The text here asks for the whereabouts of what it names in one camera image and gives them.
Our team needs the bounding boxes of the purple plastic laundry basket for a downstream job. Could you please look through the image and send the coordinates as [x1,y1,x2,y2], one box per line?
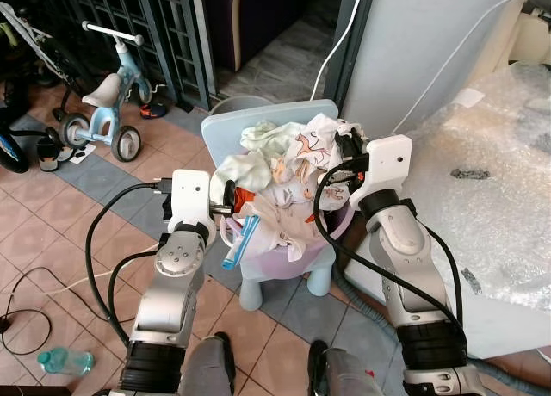
[219,194,355,282]

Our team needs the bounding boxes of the white clothes pile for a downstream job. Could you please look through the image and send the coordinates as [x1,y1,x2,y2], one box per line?
[210,146,350,263]

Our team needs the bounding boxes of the bubble-wrapped washing machine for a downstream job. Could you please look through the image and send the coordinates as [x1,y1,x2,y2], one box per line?
[343,62,551,360]

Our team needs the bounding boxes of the white garment with orange print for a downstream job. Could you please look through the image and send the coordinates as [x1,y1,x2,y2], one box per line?
[291,113,351,170]

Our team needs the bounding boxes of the blue and white striped cloth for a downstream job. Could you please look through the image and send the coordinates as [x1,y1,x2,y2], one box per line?
[221,216,260,270]

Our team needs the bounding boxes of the light blue child chair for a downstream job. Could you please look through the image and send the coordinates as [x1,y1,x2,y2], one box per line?
[201,98,343,312]

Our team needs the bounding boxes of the mint green garment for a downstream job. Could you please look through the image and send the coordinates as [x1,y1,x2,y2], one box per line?
[238,120,302,158]

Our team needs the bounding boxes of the grey bucket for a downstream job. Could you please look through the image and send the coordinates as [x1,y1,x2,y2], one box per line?
[212,94,275,115]

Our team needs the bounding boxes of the red and black sandal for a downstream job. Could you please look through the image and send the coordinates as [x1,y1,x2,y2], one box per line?
[139,101,170,121]

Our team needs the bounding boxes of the white panel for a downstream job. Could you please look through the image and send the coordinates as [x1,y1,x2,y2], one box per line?
[343,0,536,140]

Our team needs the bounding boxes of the light blue child tricycle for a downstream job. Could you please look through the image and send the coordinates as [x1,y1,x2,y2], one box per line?
[55,20,148,164]

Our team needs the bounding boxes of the black metal grille gate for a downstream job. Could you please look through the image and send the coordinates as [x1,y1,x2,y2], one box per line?
[24,0,213,110]

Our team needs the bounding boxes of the green plastic bottle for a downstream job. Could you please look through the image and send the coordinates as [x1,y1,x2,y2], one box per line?
[35,346,95,378]

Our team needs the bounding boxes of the black baby stroller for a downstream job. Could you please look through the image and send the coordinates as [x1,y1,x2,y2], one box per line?
[0,0,77,175]

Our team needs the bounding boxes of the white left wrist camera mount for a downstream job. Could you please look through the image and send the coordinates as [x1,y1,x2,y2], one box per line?
[167,169,215,235]

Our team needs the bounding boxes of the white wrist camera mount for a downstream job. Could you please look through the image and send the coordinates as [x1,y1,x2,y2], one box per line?
[348,135,413,210]
[167,169,215,235]

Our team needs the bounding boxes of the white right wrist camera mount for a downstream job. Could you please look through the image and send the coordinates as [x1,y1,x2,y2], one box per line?
[348,135,413,210]

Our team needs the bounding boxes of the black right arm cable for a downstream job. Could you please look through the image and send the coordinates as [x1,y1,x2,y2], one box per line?
[312,158,467,330]

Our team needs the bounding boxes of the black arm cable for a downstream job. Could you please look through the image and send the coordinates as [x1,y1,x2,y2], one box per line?
[312,158,467,330]
[85,180,178,347]

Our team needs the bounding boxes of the white hanging cable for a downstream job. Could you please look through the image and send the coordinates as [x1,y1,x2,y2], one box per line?
[309,0,372,102]

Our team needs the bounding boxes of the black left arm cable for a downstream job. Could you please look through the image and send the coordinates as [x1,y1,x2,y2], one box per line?
[85,180,178,347]

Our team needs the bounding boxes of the thin white cable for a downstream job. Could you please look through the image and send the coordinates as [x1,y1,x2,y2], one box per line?
[392,0,536,136]

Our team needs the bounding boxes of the black floor cable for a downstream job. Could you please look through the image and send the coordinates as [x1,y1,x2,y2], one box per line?
[0,266,97,335]

